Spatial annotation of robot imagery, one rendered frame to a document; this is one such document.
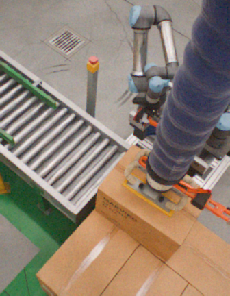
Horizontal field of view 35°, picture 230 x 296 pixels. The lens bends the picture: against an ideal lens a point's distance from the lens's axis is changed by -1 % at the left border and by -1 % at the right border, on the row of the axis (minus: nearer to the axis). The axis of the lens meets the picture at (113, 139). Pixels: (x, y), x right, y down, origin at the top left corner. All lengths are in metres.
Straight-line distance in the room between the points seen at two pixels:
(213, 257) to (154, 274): 0.43
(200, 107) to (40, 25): 3.38
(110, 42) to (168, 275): 2.74
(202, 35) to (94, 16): 3.54
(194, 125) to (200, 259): 1.37
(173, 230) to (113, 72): 2.26
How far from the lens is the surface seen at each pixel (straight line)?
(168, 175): 1.89
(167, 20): 2.26
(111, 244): 2.58
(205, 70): 1.27
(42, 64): 4.13
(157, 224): 2.24
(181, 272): 2.62
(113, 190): 2.28
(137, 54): 2.31
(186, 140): 1.57
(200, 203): 2.06
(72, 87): 3.90
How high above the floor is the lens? 3.02
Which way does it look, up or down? 58 degrees down
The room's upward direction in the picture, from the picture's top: 9 degrees clockwise
